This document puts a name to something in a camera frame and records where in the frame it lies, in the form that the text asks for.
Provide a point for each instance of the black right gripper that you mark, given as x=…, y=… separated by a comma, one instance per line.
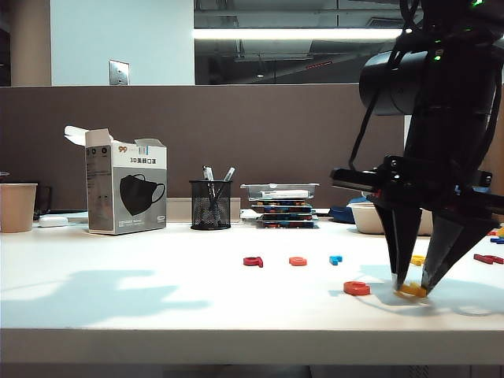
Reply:
x=441, y=173

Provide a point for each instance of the yellow letter p magnet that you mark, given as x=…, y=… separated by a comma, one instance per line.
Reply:
x=418, y=260

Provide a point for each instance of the yellow letter u magnet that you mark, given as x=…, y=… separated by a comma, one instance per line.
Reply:
x=411, y=291

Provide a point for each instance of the orange letter c magnet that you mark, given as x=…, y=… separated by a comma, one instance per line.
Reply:
x=356, y=288

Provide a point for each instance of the dark red letter magnet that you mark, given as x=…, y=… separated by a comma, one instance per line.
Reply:
x=488, y=258

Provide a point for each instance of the blue spare letter magnet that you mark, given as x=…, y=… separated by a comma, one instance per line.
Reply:
x=498, y=240

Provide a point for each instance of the blue letter r magnet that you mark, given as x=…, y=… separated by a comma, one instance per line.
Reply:
x=334, y=260

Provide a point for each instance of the orange letter o magnet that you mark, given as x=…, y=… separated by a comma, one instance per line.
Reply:
x=295, y=261

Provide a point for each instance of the letter magnet blister pack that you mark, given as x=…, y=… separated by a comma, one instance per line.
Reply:
x=285, y=211
x=287, y=225
x=281, y=204
x=286, y=218

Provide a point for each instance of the red letter a magnet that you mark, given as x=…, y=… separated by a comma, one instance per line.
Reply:
x=252, y=261

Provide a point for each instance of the brown paper cup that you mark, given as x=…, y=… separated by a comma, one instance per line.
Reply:
x=17, y=208

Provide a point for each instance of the beige pulp food container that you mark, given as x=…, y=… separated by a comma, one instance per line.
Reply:
x=368, y=220

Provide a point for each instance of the navy blue slipper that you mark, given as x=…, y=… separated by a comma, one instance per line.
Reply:
x=340, y=214

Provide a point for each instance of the clear plastic box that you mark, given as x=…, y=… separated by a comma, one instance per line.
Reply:
x=283, y=193

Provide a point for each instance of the silver black pen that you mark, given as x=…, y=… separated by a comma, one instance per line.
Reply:
x=208, y=173
x=229, y=174

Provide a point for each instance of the brown desk divider panel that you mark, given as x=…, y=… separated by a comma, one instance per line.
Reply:
x=236, y=138

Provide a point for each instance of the black mesh pen holder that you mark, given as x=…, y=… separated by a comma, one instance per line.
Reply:
x=210, y=212

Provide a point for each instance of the white ceiling light strip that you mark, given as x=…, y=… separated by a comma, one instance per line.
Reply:
x=295, y=34

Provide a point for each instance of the grey face mask box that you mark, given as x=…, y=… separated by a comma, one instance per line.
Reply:
x=130, y=189

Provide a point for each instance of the white flat pad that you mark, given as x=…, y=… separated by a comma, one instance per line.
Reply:
x=78, y=217

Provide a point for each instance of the white earbuds case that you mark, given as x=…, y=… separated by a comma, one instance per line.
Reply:
x=53, y=222

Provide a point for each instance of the metal wall switch plate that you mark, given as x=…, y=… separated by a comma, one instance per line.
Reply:
x=119, y=73

